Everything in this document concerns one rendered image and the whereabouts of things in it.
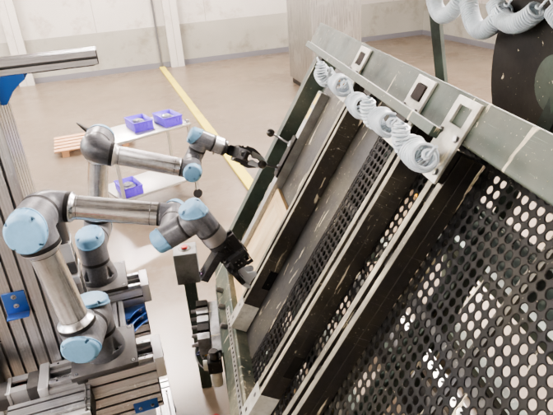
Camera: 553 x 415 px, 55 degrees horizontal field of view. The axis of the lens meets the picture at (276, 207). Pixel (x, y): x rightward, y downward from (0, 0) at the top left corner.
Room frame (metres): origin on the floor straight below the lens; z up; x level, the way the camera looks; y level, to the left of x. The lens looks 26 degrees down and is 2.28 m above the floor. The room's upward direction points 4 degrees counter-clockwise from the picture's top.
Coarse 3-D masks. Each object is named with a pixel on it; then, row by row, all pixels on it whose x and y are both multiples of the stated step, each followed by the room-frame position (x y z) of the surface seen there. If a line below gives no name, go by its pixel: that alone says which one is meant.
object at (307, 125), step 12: (324, 96) 2.20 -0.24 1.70; (312, 108) 2.21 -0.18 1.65; (312, 120) 2.20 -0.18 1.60; (300, 132) 2.19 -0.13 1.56; (300, 144) 2.19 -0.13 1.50; (288, 156) 2.18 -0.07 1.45; (288, 168) 2.18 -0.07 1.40; (276, 180) 2.17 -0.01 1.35; (264, 204) 2.16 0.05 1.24; (252, 228) 2.16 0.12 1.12
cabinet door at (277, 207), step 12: (276, 192) 2.15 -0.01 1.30; (276, 204) 2.07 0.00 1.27; (264, 216) 2.14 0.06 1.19; (276, 216) 2.01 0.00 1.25; (264, 228) 2.07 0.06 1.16; (276, 228) 1.94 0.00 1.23; (252, 240) 2.13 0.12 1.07; (264, 240) 2.00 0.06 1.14; (252, 252) 2.06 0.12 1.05; (264, 252) 1.93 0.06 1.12; (252, 264) 1.99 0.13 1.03; (240, 288) 1.96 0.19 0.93
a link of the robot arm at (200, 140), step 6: (192, 132) 2.12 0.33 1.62; (198, 132) 2.12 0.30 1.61; (204, 132) 2.14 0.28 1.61; (192, 138) 2.11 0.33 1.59; (198, 138) 2.11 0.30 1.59; (204, 138) 2.11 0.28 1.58; (210, 138) 2.12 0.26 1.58; (192, 144) 2.12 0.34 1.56; (198, 144) 2.11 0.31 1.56; (204, 144) 2.11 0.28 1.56; (210, 144) 2.12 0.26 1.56; (198, 150) 2.11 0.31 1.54; (204, 150) 2.12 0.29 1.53; (210, 150) 2.12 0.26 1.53
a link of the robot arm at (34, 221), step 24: (24, 216) 1.29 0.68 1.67; (48, 216) 1.35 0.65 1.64; (24, 240) 1.28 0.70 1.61; (48, 240) 1.31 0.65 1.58; (48, 264) 1.31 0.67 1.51; (48, 288) 1.30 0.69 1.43; (72, 288) 1.33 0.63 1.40; (72, 312) 1.31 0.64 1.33; (72, 336) 1.29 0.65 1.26; (96, 336) 1.32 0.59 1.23; (72, 360) 1.28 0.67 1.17
